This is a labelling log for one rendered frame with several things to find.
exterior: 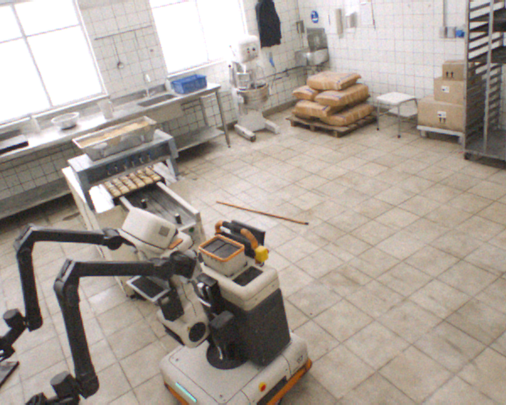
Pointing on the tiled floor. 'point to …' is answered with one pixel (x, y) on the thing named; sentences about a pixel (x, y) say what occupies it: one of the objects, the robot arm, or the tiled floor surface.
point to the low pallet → (333, 125)
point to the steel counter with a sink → (36, 142)
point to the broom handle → (262, 213)
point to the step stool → (398, 106)
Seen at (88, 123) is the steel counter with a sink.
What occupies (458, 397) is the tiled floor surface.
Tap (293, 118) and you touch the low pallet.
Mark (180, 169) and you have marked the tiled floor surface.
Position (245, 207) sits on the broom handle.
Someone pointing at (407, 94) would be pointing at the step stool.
